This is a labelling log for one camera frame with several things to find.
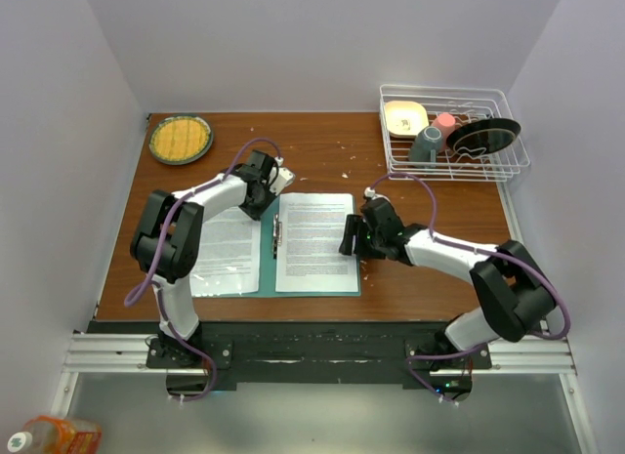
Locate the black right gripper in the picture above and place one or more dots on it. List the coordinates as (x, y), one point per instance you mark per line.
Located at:
(350, 231)

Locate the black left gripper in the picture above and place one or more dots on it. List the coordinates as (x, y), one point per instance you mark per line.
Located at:
(256, 215)

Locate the printed paper sheet bottom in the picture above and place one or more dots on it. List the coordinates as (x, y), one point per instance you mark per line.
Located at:
(308, 260)

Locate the printed paper sheet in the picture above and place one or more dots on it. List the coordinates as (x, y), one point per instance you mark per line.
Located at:
(308, 260)
(228, 263)

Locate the teal file folder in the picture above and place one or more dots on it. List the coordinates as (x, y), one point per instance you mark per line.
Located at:
(268, 263)

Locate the metal folder clip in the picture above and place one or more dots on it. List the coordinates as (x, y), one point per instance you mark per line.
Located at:
(276, 235)

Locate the printed paper sheet top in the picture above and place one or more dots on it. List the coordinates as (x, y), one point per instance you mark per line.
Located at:
(228, 263)

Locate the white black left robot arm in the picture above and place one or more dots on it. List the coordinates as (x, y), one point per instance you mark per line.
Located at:
(167, 238)

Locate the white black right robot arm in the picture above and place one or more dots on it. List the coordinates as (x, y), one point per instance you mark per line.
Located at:
(512, 292)

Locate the green plate with woven mat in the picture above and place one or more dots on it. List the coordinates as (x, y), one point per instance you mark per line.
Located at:
(180, 139)

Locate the grey blue mug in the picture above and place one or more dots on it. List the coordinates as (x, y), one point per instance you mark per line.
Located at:
(425, 148)

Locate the cream square plate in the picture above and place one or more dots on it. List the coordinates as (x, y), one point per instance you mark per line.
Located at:
(405, 119)

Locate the pink cup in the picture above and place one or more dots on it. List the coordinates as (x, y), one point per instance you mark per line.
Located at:
(446, 123)

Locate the black round plate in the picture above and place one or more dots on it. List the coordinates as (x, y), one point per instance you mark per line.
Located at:
(484, 137)

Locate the orange plastic bottle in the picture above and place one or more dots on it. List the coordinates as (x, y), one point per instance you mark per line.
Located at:
(45, 434)

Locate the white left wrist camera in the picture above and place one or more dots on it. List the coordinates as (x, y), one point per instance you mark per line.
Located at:
(283, 178)

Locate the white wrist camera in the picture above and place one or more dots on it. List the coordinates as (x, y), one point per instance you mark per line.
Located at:
(283, 178)
(370, 194)

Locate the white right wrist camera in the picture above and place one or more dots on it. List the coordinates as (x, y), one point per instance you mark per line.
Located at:
(370, 194)

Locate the white wire dish rack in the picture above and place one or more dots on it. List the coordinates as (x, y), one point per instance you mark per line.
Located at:
(467, 105)

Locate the aluminium frame rail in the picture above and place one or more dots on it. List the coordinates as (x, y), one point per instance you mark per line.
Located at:
(323, 387)

